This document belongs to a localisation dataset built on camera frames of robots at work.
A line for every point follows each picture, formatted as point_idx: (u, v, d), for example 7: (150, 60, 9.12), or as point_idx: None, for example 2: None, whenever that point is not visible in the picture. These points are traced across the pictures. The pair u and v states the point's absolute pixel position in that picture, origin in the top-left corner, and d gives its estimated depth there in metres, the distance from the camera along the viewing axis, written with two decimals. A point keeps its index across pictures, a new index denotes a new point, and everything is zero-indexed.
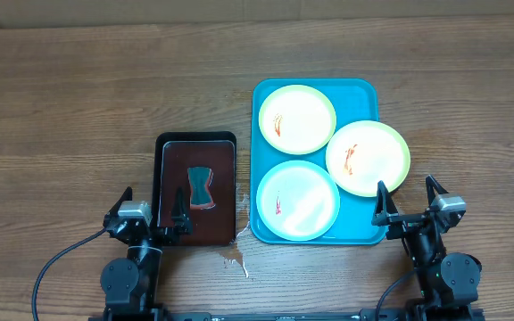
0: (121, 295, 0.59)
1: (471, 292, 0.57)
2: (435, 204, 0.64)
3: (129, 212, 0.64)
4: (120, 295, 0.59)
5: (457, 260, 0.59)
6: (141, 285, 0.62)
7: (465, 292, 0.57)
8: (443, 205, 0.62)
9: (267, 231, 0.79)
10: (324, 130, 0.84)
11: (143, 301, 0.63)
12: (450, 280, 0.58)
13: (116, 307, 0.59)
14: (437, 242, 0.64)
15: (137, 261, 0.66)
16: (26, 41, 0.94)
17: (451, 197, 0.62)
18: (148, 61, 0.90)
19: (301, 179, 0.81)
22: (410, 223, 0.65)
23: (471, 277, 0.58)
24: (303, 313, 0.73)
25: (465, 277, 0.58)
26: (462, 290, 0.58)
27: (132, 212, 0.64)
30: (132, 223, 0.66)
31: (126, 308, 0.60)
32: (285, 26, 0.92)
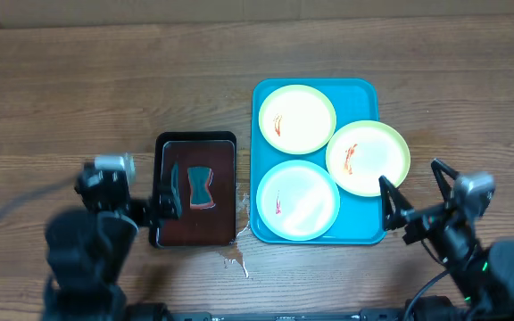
0: (65, 265, 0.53)
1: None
2: (460, 189, 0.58)
3: (108, 163, 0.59)
4: (62, 265, 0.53)
5: (508, 249, 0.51)
6: (99, 249, 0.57)
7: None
8: (469, 186, 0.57)
9: (267, 231, 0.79)
10: (324, 130, 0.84)
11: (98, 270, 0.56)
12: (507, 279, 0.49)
13: (64, 276, 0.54)
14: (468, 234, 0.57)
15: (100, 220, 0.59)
16: (27, 40, 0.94)
17: (476, 178, 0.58)
18: (148, 61, 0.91)
19: (301, 179, 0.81)
22: (430, 217, 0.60)
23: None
24: (303, 313, 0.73)
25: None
26: None
27: (111, 163, 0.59)
30: (110, 176, 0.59)
31: (74, 281, 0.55)
32: (285, 26, 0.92)
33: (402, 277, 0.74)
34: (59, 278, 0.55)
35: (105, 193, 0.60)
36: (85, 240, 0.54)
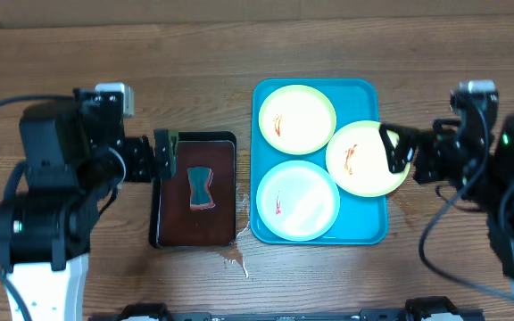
0: (43, 135, 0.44)
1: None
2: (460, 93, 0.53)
3: (109, 86, 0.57)
4: (38, 133, 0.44)
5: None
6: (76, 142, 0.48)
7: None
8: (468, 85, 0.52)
9: (267, 231, 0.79)
10: (324, 130, 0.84)
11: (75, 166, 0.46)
12: None
13: (39, 154, 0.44)
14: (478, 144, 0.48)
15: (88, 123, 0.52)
16: (27, 40, 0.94)
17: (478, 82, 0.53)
18: (148, 61, 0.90)
19: (301, 179, 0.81)
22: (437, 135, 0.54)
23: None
24: (303, 313, 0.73)
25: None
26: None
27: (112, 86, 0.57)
30: (107, 99, 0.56)
31: (50, 159, 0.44)
32: (285, 26, 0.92)
33: (401, 277, 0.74)
34: (30, 158, 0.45)
35: (104, 122, 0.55)
36: (63, 115, 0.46)
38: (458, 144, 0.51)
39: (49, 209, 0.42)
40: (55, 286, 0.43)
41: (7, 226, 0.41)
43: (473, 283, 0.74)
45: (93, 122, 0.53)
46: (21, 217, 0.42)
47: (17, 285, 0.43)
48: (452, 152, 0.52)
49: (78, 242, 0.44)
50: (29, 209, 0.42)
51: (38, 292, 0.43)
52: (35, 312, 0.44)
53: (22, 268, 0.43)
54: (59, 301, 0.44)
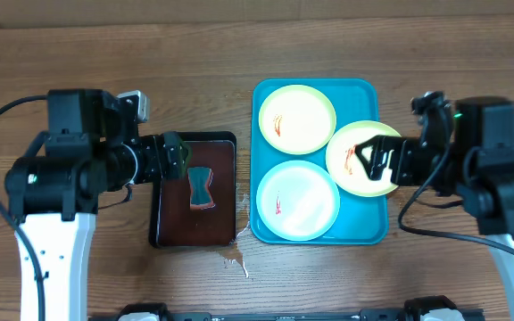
0: (65, 107, 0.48)
1: (509, 130, 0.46)
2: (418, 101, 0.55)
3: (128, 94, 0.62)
4: (60, 106, 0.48)
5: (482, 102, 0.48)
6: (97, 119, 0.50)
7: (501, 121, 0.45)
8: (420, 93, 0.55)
9: (267, 231, 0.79)
10: (324, 130, 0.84)
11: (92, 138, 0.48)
12: (472, 115, 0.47)
13: (59, 122, 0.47)
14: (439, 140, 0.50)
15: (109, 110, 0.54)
16: (27, 40, 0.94)
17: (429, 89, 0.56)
18: (148, 61, 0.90)
19: (300, 179, 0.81)
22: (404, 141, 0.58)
23: (489, 106, 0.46)
24: (303, 313, 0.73)
25: (504, 117, 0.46)
26: (494, 121, 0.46)
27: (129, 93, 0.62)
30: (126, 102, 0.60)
31: (68, 127, 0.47)
32: (285, 26, 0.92)
33: (401, 277, 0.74)
34: (51, 126, 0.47)
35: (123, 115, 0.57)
36: (89, 93, 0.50)
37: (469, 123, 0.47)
38: (425, 144, 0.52)
39: (62, 165, 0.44)
40: (64, 236, 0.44)
41: (21, 180, 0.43)
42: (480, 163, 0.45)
43: (473, 282, 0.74)
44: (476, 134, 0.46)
45: (117, 113, 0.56)
46: (37, 171, 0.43)
47: (29, 235, 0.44)
48: (420, 152, 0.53)
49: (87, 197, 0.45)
50: (44, 165, 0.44)
51: (48, 241, 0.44)
52: (44, 262, 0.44)
53: (36, 218, 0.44)
54: (66, 250, 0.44)
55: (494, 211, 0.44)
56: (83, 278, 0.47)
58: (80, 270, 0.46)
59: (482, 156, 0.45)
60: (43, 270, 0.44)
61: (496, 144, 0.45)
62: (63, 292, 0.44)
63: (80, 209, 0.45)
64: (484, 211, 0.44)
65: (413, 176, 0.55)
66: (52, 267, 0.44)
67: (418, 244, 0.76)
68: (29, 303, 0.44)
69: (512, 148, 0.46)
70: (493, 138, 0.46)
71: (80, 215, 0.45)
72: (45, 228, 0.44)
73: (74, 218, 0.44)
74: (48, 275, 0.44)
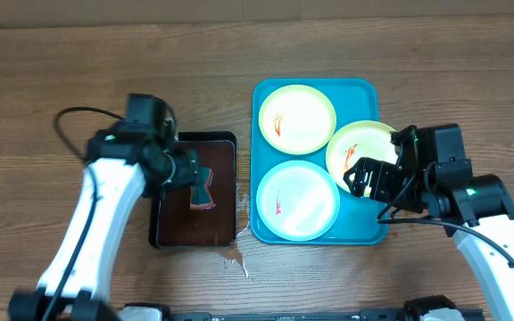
0: (140, 102, 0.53)
1: (460, 146, 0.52)
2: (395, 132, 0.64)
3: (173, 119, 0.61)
4: (136, 101, 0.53)
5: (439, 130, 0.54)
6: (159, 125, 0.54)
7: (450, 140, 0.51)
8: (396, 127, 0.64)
9: (267, 231, 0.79)
10: (324, 130, 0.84)
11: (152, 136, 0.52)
12: (427, 136, 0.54)
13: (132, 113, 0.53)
14: (411, 160, 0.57)
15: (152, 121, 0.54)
16: (27, 40, 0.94)
17: None
18: (148, 61, 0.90)
19: (301, 180, 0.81)
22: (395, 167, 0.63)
23: (439, 129, 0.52)
24: (303, 313, 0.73)
25: (453, 136, 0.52)
26: (444, 139, 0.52)
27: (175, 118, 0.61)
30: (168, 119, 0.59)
31: (138, 118, 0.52)
32: (285, 26, 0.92)
33: (401, 277, 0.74)
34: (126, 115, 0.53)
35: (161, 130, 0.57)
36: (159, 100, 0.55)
37: (426, 144, 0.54)
38: (400, 167, 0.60)
39: (133, 138, 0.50)
40: (121, 176, 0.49)
41: (98, 143, 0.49)
42: (437, 174, 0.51)
43: (473, 282, 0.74)
44: (431, 152, 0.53)
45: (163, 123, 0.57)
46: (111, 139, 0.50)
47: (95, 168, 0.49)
48: (396, 175, 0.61)
49: (145, 170, 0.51)
50: (119, 134, 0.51)
51: (110, 176, 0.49)
52: (102, 189, 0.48)
53: (104, 161, 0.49)
54: (121, 183, 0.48)
55: (452, 211, 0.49)
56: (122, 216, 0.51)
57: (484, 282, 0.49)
58: (124, 208, 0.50)
59: (439, 167, 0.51)
60: (98, 193, 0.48)
61: (448, 158, 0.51)
62: (109, 218, 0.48)
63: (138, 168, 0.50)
64: (444, 212, 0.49)
65: (389, 193, 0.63)
66: (106, 193, 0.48)
67: (418, 244, 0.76)
68: (77, 219, 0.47)
69: (464, 160, 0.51)
70: (446, 152, 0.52)
71: (137, 170, 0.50)
72: (108, 167, 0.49)
73: (134, 166, 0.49)
74: (101, 198, 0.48)
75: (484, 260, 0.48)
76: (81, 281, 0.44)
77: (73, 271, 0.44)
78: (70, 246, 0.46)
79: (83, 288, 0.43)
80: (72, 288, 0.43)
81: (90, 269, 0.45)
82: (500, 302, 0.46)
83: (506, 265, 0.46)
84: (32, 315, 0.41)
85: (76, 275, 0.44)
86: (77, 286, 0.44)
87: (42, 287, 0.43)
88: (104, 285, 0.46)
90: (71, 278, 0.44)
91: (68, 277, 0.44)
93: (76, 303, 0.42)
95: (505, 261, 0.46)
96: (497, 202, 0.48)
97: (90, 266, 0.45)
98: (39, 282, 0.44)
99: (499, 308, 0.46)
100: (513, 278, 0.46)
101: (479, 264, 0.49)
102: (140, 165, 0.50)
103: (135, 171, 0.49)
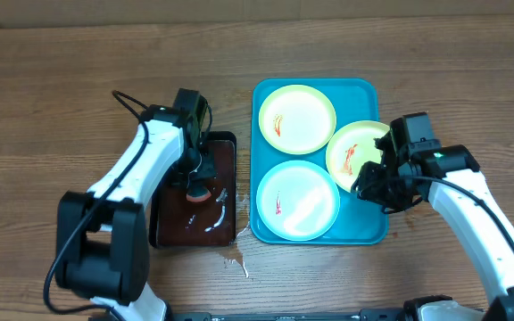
0: (191, 94, 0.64)
1: (427, 129, 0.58)
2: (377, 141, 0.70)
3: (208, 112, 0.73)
4: (186, 93, 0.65)
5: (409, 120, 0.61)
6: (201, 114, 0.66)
7: (418, 122, 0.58)
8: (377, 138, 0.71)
9: (267, 231, 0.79)
10: (324, 129, 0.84)
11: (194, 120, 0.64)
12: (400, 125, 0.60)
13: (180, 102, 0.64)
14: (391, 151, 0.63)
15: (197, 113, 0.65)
16: (27, 40, 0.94)
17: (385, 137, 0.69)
18: (148, 61, 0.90)
19: (301, 179, 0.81)
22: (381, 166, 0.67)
23: (410, 117, 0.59)
24: (303, 313, 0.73)
25: (422, 121, 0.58)
26: (414, 124, 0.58)
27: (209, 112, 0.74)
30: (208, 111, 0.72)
31: (185, 105, 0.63)
32: (285, 26, 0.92)
33: (401, 277, 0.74)
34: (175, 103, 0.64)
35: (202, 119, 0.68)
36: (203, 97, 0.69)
37: (401, 132, 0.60)
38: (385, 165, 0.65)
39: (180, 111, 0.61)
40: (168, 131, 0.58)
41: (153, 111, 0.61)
42: (410, 152, 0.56)
43: (473, 282, 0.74)
44: (403, 137, 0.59)
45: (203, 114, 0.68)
46: (161, 111, 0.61)
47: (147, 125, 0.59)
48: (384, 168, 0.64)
49: (185, 143, 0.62)
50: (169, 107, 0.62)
51: (160, 129, 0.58)
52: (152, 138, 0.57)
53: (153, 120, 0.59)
54: (169, 135, 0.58)
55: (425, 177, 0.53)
56: (163, 166, 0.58)
57: (458, 225, 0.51)
58: (164, 160, 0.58)
59: (411, 146, 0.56)
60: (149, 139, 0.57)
61: (418, 138, 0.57)
62: (155, 157, 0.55)
63: (181, 134, 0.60)
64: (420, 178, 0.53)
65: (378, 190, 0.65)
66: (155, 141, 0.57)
67: (418, 244, 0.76)
68: (127, 154, 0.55)
69: (434, 141, 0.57)
70: (417, 135, 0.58)
71: (180, 135, 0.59)
72: (158, 124, 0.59)
73: (179, 129, 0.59)
74: (151, 142, 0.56)
75: (453, 204, 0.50)
76: (124, 193, 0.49)
77: (120, 186, 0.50)
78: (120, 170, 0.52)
79: (127, 197, 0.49)
80: (116, 198, 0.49)
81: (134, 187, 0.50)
82: (473, 239, 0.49)
83: (473, 203, 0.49)
84: (78, 211, 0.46)
85: (121, 188, 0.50)
86: (120, 196, 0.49)
87: (91, 192, 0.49)
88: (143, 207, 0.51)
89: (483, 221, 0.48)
90: (118, 190, 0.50)
91: (115, 188, 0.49)
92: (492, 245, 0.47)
93: (118, 208, 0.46)
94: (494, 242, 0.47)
95: (472, 202, 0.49)
96: (463, 162, 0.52)
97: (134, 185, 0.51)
98: (89, 189, 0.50)
99: (475, 246, 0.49)
100: (481, 216, 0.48)
101: (451, 209, 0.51)
102: (183, 132, 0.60)
103: (178, 134, 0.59)
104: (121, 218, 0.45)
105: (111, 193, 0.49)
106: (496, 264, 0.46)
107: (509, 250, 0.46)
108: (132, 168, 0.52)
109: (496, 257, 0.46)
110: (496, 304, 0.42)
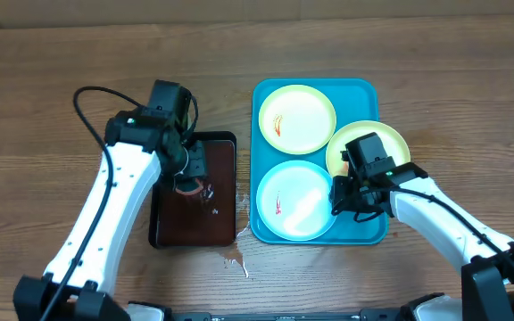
0: (167, 90, 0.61)
1: (380, 148, 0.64)
2: None
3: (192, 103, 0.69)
4: (161, 90, 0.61)
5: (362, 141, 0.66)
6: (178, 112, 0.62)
7: (371, 144, 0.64)
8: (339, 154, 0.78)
9: (266, 231, 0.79)
10: (323, 130, 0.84)
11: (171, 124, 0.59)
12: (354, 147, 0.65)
13: (156, 101, 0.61)
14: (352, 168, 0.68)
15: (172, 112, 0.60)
16: (27, 40, 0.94)
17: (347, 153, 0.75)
18: (148, 61, 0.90)
19: (300, 180, 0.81)
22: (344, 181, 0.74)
23: (361, 139, 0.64)
24: (303, 313, 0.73)
25: (373, 141, 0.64)
26: (368, 145, 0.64)
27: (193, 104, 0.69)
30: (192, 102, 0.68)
31: (161, 104, 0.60)
32: (285, 26, 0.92)
33: (401, 277, 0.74)
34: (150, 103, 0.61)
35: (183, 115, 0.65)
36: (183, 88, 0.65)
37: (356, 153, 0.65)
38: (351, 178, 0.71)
39: (154, 123, 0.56)
40: (138, 160, 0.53)
41: (120, 127, 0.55)
42: (368, 173, 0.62)
43: None
44: (359, 158, 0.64)
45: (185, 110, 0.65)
46: (130, 125, 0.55)
47: (111, 152, 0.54)
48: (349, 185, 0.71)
49: (162, 156, 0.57)
50: (139, 118, 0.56)
51: (125, 161, 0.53)
52: (116, 176, 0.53)
53: (121, 144, 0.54)
54: (136, 170, 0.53)
55: (384, 196, 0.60)
56: (136, 202, 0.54)
57: (423, 225, 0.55)
58: (137, 194, 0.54)
59: (368, 168, 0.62)
60: (113, 179, 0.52)
61: (374, 158, 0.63)
62: (121, 202, 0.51)
63: (156, 155, 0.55)
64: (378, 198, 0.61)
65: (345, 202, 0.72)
66: (120, 180, 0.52)
67: (417, 244, 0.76)
68: (90, 205, 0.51)
69: (386, 159, 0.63)
70: (371, 155, 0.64)
71: (154, 158, 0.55)
72: (127, 149, 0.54)
73: (152, 153, 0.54)
74: (115, 183, 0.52)
75: (411, 207, 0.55)
76: (86, 273, 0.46)
77: (80, 263, 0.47)
78: (81, 235, 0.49)
79: (88, 281, 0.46)
80: (77, 281, 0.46)
81: (96, 260, 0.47)
82: (435, 231, 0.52)
83: (426, 201, 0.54)
84: (39, 299, 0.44)
85: (82, 267, 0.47)
86: (82, 279, 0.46)
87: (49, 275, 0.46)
88: (109, 279, 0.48)
89: (439, 213, 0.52)
90: (78, 268, 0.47)
91: (75, 268, 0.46)
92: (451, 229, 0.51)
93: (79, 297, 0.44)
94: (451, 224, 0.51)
95: (426, 201, 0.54)
96: (412, 176, 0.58)
97: (97, 257, 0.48)
98: (46, 271, 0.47)
99: (440, 236, 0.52)
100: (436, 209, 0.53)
101: (411, 213, 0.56)
102: (158, 152, 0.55)
103: (152, 159, 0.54)
104: (84, 310, 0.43)
105: (70, 275, 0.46)
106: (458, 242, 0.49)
107: (464, 228, 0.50)
108: (93, 231, 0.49)
109: (457, 236, 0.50)
110: (464, 274, 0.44)
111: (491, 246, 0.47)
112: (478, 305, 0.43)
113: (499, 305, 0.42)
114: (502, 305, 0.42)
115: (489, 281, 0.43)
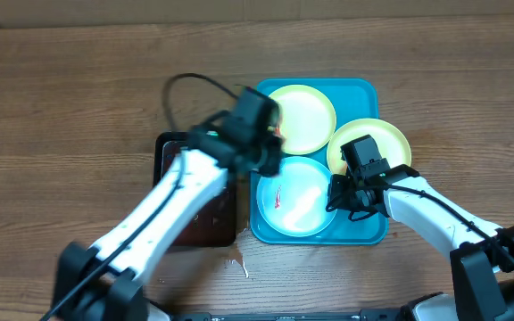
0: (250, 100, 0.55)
1: (375, 150, 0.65)
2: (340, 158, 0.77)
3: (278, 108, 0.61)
4: (246, 96, 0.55)
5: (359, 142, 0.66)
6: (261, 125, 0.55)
7: (365, 146, 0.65)
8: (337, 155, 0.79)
9: (266, 230, 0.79)
10: (324, 130, 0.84)
11: (248, 144, 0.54)
12: (349, 149, 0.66)
13: (240, 111, 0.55)
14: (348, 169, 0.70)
15: (252, 128, 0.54)
16: (27, 40, 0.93)
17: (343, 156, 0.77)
18: (148, 61, 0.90)
19: (301, 179, 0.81)
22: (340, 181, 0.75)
23: (356, 141, 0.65)
24: (303, 313, 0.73)
25: (367, 144, 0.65)
26: (362, 147, 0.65)
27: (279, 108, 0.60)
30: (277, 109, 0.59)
31: (244, 116, 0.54)
32: (285, 26, 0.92)
33: (401, 277, 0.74)
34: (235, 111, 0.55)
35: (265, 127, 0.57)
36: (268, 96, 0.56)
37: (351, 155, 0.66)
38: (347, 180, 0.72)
39: (231, 142, 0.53)
40: (208, 168, 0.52)
41: (200, 135, 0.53)
42: (363, 175, 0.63)
43: None
44: (354, 160, 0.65)
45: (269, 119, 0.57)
46: (204, 137, 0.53)
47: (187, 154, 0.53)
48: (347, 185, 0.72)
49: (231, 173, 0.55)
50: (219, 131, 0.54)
51: (197, 167, 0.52)
52: (186, 179, 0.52)
53: (196, 152, 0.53)
54: (205, 180, 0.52)
55: (377, 198, 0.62)
56: (193, 209, 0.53)
57: (415, 221, 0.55)
58: (198, 201, 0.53)
59: (363, 169, 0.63)
60: (181, 181, 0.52)
61: (368, 160, 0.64)
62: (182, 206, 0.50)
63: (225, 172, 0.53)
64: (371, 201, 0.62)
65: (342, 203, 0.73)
66: (187, 184, 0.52)
67: (418, 244, 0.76)
68: (153, 198, 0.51)
69: (380, 160, 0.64)
70: (366, 157, 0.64)
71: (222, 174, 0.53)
72: (201, 157, 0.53)
73: (221, 170, 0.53)
74: (182, 185, 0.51)
75: (402, 202, 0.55)
76: (130, 260, 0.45)
77: (128, 248, 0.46)
78: (136, 224, 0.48)
79: (131, 267, 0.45)
80: (120, 264, 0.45)
81: (144, 252, 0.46)
82: (427, 224, 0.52)
83: (418, 197, 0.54)
84: (81, 265, 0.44)
85: (129, 251, 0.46)
86: (126, 264, 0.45)
87: (96, 248, 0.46)
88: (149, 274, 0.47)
89: (429, 205, 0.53)
90: (125, 253, 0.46)
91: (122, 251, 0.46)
92: (440, 219, 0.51)
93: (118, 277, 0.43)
94: (441, 215, 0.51)
95: (416, 196, 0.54)
96: (404, 175, 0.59)
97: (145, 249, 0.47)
98: (95, 244, 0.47)
99: (431, 229, 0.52)
100: (426, 202, 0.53)
101: (404, 209, 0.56)
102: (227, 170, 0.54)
103: (219, 175, 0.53)
104: (118, 292, 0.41)
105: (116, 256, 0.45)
106: (447, 231, 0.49)
107: (453, 218, 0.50)
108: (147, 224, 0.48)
109: (446, 226, 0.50)
110: (453, 259, 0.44)
111: (479, 233, 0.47)
112: (467, 290, 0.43)
113: (488, 289, 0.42)
114: (493, 290, 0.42)
115: (477, 264, 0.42)
